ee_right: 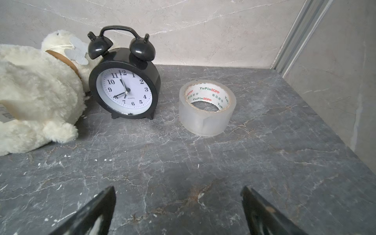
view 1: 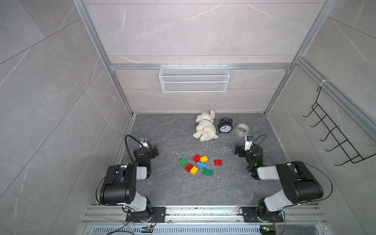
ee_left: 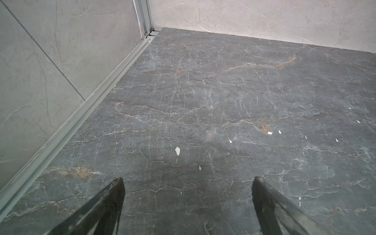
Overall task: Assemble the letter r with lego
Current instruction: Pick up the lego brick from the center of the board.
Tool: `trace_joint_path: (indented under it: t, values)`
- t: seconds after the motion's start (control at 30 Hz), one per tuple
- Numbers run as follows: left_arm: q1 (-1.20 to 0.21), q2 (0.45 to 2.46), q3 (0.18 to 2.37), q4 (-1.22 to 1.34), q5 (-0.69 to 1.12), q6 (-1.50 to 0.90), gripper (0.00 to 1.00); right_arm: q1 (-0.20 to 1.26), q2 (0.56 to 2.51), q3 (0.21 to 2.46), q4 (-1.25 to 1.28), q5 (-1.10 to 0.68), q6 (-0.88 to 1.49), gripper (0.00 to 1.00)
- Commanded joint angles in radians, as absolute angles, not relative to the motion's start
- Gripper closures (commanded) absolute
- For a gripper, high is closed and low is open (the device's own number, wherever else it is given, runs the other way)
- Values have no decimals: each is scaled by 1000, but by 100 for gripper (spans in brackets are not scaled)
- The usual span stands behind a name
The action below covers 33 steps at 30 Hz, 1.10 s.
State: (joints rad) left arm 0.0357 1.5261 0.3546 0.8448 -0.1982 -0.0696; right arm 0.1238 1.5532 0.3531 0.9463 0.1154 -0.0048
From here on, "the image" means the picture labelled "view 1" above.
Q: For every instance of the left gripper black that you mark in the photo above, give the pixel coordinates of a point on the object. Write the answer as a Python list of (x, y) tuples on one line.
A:
[(151, 151)]

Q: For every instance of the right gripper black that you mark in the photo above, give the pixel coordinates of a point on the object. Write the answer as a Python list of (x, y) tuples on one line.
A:
[(242, 150)]

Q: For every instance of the yellow square lego brick top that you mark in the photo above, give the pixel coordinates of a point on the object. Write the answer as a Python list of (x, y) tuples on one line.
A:
[(204, 159)]

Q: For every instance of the yellow square lego brick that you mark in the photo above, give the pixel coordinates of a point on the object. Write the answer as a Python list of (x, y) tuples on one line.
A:
[(194, 170), (204, 159)]

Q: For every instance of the light green square lego brick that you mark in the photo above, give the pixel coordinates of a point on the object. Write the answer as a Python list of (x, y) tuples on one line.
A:
[(184, 162)]

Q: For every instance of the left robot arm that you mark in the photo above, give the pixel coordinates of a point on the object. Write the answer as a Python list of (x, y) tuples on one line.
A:
[(119, 186)]

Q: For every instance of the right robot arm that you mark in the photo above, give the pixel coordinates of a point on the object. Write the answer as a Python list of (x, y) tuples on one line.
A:
[(298, 183)]

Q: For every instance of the red lego brick right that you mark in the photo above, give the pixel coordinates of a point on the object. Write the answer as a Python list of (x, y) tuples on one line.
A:
[(218, 162)]

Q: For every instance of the dark green long lego brick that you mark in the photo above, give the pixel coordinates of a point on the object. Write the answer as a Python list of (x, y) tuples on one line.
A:
[(207, 172)]

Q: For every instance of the blue long lego brick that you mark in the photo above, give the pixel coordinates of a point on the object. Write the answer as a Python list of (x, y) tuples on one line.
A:
[(201, 165)]

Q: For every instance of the red square lego brick top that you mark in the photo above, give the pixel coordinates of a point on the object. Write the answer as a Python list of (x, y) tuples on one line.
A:
[(197, 158)]

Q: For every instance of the red square lego brick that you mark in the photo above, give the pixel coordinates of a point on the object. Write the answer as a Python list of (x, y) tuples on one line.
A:
[(197, 158), (189, 167)]

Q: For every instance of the red square lego brick bottom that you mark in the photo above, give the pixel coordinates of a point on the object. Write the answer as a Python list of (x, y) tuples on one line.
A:
[(189, 167)]

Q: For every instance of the yellow square lego brick bottom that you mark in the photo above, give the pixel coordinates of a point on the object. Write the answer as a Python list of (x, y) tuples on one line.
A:
[(194, 170)]

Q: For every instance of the clear tape roll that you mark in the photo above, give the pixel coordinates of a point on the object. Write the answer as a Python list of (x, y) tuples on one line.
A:
[(242, 129)]

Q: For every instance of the black alarm clock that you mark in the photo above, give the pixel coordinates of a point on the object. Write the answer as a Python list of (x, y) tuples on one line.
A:
[(225, 125)]

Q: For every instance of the white plush dog toy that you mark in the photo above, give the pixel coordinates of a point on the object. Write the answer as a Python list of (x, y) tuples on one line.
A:
[(205, 129)]

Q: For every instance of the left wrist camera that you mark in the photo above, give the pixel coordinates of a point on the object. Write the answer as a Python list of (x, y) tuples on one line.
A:
[(143, 142)]

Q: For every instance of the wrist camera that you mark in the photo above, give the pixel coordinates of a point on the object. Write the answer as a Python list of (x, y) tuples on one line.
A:
[(143, 142), (249, 139)]

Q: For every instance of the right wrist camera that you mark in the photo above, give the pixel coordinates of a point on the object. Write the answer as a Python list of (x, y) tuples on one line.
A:
[(249, 139)]

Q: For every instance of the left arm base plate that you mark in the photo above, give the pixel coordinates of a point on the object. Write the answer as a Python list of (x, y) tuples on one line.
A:
[(157, 213)]

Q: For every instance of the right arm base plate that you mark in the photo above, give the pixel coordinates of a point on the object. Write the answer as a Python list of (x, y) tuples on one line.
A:
[(251, 215)]

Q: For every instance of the aluminium mounting rail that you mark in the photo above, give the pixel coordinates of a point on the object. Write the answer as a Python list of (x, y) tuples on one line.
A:
[(204, 214)]

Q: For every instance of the white wire mesh basket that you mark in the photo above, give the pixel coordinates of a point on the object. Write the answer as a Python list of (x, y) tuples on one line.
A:
[(184, 79)]

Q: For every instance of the black wire hook rack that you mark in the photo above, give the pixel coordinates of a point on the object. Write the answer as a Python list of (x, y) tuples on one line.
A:
[(333, 131)]

